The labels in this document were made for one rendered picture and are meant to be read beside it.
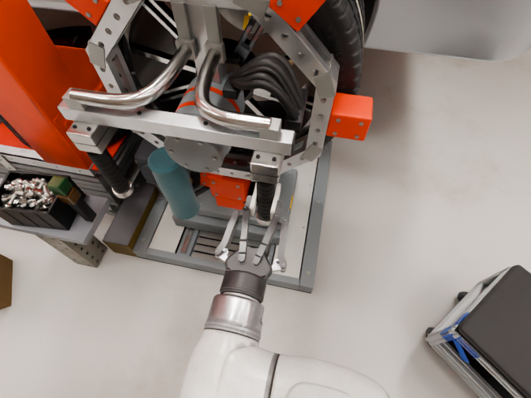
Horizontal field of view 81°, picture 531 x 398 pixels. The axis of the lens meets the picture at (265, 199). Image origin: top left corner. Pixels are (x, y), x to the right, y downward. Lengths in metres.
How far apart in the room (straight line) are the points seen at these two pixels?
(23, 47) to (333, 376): 0.96
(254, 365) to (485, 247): 1.47
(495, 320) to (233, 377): 0.95
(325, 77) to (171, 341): 1.14
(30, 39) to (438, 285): 1.65
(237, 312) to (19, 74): 0.78
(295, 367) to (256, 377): 0.05
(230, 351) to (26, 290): 1.36
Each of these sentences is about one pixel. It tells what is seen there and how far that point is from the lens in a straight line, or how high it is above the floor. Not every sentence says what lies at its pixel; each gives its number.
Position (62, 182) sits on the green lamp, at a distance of 1.02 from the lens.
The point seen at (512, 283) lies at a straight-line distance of 1.34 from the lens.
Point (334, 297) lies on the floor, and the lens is 1.44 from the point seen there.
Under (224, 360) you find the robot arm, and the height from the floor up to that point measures 0.88.
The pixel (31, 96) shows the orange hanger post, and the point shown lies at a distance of 1.02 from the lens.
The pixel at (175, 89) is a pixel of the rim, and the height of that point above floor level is 0.80.
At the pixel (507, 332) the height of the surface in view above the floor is 0.34.
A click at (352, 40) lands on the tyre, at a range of 0.72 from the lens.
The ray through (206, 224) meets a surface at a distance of 1.37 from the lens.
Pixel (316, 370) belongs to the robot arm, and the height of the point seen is 0.88.
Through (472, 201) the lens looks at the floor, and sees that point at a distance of 1.92.
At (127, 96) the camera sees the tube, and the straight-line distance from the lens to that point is 0.59.
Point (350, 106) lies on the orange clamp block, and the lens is 0.74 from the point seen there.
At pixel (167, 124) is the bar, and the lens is 0.57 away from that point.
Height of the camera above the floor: 1.36
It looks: 58 degrees down
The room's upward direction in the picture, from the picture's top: straight up
